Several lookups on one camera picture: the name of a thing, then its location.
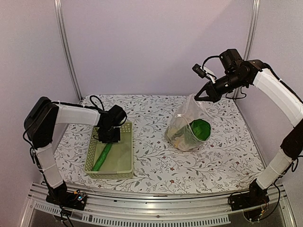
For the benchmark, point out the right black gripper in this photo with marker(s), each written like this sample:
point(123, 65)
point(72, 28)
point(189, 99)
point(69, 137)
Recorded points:
point(214, 94)

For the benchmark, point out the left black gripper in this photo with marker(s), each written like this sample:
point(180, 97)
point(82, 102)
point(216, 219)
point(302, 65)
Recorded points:
point(116, 139)

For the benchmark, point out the green cucumber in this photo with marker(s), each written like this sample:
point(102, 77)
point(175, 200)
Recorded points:
point(101, 159)

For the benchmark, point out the green bok choy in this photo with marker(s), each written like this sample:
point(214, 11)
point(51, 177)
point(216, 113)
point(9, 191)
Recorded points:
point(197, 130)

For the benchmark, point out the clear zip top bag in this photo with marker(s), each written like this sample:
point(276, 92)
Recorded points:
point(190, 110)

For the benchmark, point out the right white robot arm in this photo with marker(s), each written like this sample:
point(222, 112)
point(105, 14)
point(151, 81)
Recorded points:
point(268, 125)

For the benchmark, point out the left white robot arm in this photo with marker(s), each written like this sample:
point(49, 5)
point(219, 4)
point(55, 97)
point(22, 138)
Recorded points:
point(46, 115)

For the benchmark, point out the green plastic basket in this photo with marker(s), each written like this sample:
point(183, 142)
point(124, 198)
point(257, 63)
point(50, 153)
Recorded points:
point(119, 162)

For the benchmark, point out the floral tablecloth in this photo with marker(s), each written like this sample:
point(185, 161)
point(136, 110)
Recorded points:
point(228, 161)

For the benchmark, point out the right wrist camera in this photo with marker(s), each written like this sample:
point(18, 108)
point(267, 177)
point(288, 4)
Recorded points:
point(202, 73)

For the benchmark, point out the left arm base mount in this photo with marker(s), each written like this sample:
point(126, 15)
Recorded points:
point(60, 196)

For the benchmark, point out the right aluminium frame post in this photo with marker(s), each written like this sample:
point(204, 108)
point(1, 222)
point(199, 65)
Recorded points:
point(252, 28)

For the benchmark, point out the aluminium frame post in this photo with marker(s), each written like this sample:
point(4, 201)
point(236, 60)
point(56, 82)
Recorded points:
point(66, 48)
point(252, 28)

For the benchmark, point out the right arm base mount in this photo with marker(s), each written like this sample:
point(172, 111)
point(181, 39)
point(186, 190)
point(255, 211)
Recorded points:
point(256, 199)

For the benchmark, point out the front aluminium rail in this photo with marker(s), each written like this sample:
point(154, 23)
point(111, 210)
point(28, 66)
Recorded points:
point(111, 208)

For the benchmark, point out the left aluminium frame post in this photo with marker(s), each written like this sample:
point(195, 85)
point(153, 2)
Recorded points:
point(66, 48)

